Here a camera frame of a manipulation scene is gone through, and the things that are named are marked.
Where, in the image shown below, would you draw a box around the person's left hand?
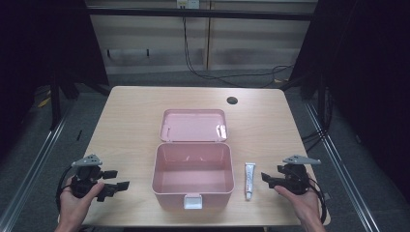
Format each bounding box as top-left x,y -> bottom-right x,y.
53,181 -> 106,232

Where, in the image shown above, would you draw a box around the metal floor rail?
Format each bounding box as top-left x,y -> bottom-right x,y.
304,101 -> 383,232
0,105 -> 76,232

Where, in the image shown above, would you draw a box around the black horizontal frame bar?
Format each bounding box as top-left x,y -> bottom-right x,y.
86,7 -> 316,22

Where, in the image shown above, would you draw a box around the white wall socket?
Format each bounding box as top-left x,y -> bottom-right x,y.
175,0 -> 201,10

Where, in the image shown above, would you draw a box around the black hanging wall cable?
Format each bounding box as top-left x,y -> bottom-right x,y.
182,16 -> 295,89

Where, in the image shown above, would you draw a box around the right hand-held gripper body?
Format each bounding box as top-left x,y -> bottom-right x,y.
277,155 -> 323,196

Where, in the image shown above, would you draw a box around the black floor cables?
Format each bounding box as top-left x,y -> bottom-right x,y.
300,128 -> 328,154

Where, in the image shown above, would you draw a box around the yellow floor tape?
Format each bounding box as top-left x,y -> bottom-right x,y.
37,96 -> 52,109

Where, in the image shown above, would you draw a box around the dark curtain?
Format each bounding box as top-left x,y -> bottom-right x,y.
288,0 -> 410,202
0,0 -> 110,162

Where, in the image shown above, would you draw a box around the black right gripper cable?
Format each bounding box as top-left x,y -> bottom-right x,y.
307,177 -> 329,225

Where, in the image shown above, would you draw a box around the pink plastic box with lid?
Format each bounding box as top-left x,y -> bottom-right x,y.
151,107 -> 236,211

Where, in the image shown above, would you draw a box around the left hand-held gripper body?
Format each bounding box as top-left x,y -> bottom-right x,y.
70,154 -> 106,199

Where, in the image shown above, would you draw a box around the white ointment tube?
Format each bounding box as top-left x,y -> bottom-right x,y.
244,161 -> 257,201

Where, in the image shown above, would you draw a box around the person's right hand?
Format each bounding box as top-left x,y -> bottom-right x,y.
273,185 -> 327,232

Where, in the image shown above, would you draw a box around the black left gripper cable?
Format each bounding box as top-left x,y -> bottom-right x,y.
54,165 -> 74,215

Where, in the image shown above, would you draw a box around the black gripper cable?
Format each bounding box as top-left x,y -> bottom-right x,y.
307,177 -> 329,225
54,165 -> 74,215

